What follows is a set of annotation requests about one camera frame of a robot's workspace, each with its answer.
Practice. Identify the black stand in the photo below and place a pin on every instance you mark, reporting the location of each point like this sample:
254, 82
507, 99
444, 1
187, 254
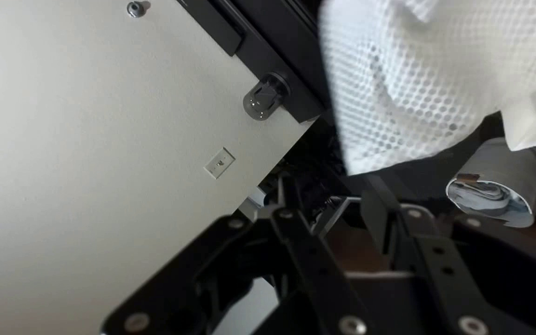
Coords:
269, 38

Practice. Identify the metal wall screw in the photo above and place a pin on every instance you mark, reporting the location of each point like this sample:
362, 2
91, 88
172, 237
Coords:
137, 8

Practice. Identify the grey roll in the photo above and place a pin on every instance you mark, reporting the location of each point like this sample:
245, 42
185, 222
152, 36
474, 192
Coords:
504, 179

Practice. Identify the white wall switch plate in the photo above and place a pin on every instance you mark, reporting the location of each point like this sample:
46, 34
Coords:
221, 163

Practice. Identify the white mesh towel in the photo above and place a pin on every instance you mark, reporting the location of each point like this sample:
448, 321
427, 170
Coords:
418, 81

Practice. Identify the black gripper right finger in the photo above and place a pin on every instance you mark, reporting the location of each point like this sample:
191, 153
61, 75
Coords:
485, 285

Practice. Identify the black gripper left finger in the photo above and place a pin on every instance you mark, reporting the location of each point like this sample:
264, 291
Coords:
219, 280

